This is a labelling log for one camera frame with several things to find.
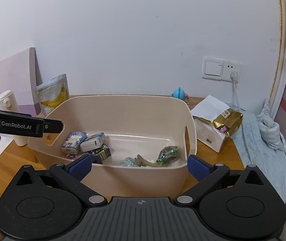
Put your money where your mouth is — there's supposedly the beige plastic storage bin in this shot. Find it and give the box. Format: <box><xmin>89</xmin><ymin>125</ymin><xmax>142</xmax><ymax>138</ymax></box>
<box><xmin>28</xmin><ymin>95</ymin><xmax>197</xmax><ymax>197</ymax></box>

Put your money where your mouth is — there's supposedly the gold snack bag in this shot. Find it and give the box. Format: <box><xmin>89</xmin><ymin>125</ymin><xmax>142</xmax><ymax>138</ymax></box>
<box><xmin>212</xmin><ymin>108</ymin><xmax>243</xmax><ymax>137</ymax></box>

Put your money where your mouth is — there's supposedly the blue cartoon figurine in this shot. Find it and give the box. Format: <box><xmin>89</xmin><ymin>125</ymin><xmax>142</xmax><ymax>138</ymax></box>
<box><xmin>171</xmin><ymin>87</ymin><xmax>189</xmax><ymax>101</ymax></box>

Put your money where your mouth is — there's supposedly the blue white porcelain pattern box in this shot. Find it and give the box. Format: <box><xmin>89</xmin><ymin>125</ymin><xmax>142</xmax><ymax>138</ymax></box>
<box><xmin>61</xmin><ymin>132</ymin><xmax>87</xmax><ymax>155</ymax></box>

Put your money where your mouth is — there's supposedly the white thermos bottle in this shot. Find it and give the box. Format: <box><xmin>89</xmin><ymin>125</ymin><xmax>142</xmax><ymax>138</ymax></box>
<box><xmin>0</xmin><ymin>90</ymin><xmax>28</xmax><ymax>147</ymax></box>

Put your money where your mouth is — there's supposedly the white bed headboard frame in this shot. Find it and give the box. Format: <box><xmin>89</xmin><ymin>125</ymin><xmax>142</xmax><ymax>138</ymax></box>
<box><xmin>269</xmin><ymin>0</ymin><xmax>286</xmax><ymax>119</ymax></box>

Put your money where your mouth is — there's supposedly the light blue blanket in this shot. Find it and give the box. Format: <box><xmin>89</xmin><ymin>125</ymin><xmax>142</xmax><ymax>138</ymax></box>
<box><xmin>232</xmin><ymin>100</ymin><xmax>286</xmax><ymax>201</ymax></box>

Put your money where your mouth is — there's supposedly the white wall switch socket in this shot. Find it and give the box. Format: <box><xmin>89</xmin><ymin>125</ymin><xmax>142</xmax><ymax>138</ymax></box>
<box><xmin>202</xmin><ymin>57</ymin><xmax>244</xmax><ymax>82</ymax></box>

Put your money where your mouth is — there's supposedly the blue orange cartoon box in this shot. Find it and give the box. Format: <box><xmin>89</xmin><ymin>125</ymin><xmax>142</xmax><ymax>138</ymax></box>
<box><xmin>80</xmin><ymin>132</ymin><xmax>105</xmax><ymax>152</ymax></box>

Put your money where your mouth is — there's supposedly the white paper bag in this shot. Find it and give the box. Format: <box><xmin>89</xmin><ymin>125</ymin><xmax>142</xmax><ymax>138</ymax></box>
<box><xmin>191</xmin><ymin>95</ymin><xmax>229</xmax><ymax>153</ymax></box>

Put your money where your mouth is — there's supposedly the purple white board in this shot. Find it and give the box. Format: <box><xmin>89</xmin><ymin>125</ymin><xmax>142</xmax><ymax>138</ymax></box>
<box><xmin>0</xmin><ymin>47</ymin><xmax>41</xmax><ymax>116</ymax></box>

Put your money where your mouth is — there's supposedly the green checked cloth bundle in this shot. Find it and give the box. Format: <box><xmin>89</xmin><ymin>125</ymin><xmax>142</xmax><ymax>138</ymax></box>
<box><xmin>118</xmin><ymin>157</ymin><xmax>141</xmax><ymax>167</ymax></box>

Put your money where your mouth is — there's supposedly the green foil snack packet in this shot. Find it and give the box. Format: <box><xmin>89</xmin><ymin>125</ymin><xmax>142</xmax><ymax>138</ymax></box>
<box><xmin>156</xmin><ymin>146</ymin><xmax>179</xmax><ymax>164</ymax></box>

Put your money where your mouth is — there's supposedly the white plug and cable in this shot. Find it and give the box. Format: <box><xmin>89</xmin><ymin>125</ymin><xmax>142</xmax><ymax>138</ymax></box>
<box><xmin>229</xmin><ymin>71</ymin><xmax>245</xmax><ymax>112</ymax></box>

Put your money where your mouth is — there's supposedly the banana chips pouch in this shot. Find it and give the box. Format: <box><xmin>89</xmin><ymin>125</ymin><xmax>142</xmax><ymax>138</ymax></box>
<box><xmin>36</xmin><ymin>74</ymin><xmax>69</xmax><ymax>116</ymax></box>

